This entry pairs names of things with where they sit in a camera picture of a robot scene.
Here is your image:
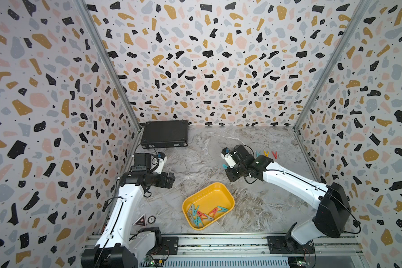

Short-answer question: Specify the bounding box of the right aluminium corner post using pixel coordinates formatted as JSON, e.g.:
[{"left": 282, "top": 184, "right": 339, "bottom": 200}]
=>
[{"left": 293, "top": 0, "right": 373, "bottom": 131}]

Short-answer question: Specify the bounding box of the round black sticker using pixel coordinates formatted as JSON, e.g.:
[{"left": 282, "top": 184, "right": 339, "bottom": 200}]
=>
[{"left": 147, "top": 216, "right": 156, "bottom": 224}]

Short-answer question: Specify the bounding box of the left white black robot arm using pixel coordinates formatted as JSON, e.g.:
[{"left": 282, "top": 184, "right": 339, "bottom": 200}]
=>
[{"left": 81, "top": 167, "right": 175, "bottom": 268}]

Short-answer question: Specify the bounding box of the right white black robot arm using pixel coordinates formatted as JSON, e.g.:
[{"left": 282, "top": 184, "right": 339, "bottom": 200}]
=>
[{"left": 221, "top": 153, "right": 351, "bottom": 252}]

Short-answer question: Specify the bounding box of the triangular warning sticker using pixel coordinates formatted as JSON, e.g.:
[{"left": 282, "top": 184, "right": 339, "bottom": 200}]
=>
[{"left": 134, "top": 214, "right": 146, "bottom": 227}]

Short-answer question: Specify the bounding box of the aluminium corner post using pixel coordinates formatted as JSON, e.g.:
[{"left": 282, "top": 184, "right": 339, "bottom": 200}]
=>
[
  {"left": 293, "top": 0, "right": 373, "bottom": 131},
  {"left": 71, "top": 0, "right": 142, "bottom": 131}
]

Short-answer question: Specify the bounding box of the black flat case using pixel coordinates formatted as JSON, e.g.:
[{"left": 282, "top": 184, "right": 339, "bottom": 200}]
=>
[{"left": 141, "top": 120, "right": 189, "bottom": 149}]

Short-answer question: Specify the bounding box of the left aluminium corner post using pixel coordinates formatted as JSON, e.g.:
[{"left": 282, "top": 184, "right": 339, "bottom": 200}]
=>
[{"left": 71, "top": 0, "right": 142, "bottom": 131}]

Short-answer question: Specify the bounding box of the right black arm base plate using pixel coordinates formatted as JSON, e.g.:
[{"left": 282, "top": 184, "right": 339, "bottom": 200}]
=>
[{"left": 266, "top": 236, "right": 315, "bottom": 255}]

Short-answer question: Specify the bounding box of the red clothespin in box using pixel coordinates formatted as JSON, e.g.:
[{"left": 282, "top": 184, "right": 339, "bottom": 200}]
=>
[{"left": 197, "top": 211, "right": 209, "bottom": 221}]

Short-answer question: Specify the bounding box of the red clothespin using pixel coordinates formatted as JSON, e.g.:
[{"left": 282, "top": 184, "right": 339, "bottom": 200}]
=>
[
  {"left": 271, "top": 151, "right": 278, "bottom": 159},
  {"left": 197, "top": 211, "right": 209, "bottom": 221}
]

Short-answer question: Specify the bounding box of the yellow plastic storage box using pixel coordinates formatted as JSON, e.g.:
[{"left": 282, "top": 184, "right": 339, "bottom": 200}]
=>
[{"left": 182, "top": 182, "right": 235, "bottom": 231}]

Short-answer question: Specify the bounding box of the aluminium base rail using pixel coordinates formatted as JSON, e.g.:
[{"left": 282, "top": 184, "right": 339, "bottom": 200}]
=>
[{"left": 86, "top": 232, "right": 364, "bottom": 268}]

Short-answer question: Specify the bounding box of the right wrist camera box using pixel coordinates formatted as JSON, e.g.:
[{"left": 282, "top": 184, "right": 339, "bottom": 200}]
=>
[{"left": 221, "top": 144, "right": 255, "bottom": 168}]

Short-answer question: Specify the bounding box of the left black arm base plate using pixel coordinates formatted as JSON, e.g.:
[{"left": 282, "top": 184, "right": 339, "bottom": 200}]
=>
[{"left": 147, "top": 236, "right": 179, "bottom": 256}]

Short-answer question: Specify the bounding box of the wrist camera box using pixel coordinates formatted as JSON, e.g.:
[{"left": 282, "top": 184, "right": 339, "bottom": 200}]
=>
[
  {"left": 221, "top": 144, "right": 255, "bottom": 168},
  {"left": 151, "top": 152, "right": 167, "bottom": 174}
]

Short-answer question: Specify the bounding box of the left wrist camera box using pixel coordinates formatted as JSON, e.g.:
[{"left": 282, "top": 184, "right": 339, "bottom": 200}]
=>
[{"left": 151, "top": 152, "right": 167, "bottom": 174}]

